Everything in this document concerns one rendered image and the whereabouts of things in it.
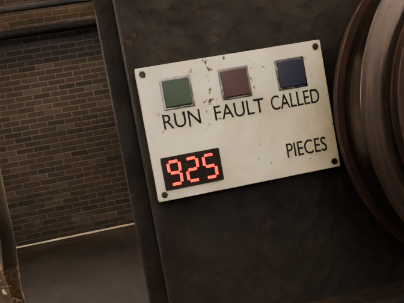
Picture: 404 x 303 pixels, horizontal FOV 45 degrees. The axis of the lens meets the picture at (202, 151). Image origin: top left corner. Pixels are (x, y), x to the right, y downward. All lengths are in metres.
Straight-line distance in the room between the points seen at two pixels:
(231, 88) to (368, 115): 0.19
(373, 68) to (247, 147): 0.20
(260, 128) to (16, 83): 6.23
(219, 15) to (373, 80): 0.24
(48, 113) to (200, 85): 6.08
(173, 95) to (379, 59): 0.26
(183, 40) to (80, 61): 6.06
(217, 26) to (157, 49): 0.09
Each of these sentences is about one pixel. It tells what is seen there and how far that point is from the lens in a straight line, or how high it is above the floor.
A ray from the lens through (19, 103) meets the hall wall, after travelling 6.78.
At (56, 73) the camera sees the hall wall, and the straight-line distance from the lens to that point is 6.73.
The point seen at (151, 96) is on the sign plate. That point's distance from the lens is 0.65.
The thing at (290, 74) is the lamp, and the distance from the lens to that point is 0.68.
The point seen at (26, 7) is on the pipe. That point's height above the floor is 2.93.
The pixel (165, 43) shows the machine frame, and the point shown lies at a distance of 0.68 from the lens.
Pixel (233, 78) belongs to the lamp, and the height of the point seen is 1.21.
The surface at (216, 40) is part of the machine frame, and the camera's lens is 0.69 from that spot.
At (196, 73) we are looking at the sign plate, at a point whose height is 1.22.
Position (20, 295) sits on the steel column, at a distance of 3.57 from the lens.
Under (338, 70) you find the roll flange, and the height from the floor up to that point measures 1.19.
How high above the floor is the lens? 1.15
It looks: 3 degrees down
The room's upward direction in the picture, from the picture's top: 10 degrees counter-clockwise
